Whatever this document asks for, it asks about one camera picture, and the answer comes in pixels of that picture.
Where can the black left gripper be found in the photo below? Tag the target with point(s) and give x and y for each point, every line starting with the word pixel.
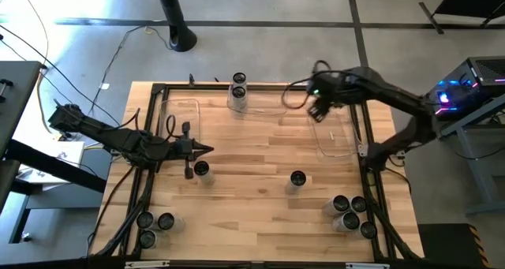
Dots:
pixel 179 150

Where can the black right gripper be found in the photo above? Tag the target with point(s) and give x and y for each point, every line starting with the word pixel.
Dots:
pixel 327 101

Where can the white can orange print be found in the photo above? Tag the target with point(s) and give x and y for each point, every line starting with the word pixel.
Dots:
pixel 340 203
pixel 201 168
pixel 350 220
pixel 368 230

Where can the clear plastic bin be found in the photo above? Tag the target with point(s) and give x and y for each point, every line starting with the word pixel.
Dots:
pixel 339 143
pixel 177 111
pixel 268 103

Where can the white can blue print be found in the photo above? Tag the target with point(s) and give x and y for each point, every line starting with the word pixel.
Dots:
pixel 238 92
pixel 358 204
pixel 146 219
pixel 239 78

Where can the white can peach print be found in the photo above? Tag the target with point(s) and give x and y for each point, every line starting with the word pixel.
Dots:
pixel 298 178
pixel 166 221
pixel 147 239

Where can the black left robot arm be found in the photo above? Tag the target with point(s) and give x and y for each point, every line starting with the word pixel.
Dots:
pixel 118 139

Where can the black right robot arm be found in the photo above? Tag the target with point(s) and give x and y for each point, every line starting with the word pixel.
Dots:
pixel 394 95

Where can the black floor stand pole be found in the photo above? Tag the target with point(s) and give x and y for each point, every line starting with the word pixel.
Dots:
pixel 179 38

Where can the small white floor tag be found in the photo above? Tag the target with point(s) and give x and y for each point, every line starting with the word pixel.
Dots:
pixel 105 86

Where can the black desk leg beam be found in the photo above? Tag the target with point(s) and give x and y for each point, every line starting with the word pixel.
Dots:
pixel 79 178

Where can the white label strip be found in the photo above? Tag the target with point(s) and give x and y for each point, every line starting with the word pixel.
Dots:
pixel 367 266
pixel 146 264

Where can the white paper sheet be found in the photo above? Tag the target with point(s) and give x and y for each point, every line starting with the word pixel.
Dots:
pixel 69 152

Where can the black computer tower with lights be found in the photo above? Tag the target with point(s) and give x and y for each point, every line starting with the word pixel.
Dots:
pixel 481 75

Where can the grey metal stand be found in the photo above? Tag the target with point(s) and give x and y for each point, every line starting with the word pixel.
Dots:
pixel 489 170

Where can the black mat with hazard stripes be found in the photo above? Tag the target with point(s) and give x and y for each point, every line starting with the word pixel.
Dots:
pixel 446 247

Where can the black folding stand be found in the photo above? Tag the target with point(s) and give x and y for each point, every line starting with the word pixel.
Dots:
pixel 469 1

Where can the grey side table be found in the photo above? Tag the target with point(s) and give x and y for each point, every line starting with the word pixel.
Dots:
pixel 16 91

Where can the small black frame clamp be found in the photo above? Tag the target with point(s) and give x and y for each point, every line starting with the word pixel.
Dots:
pixel 191 79

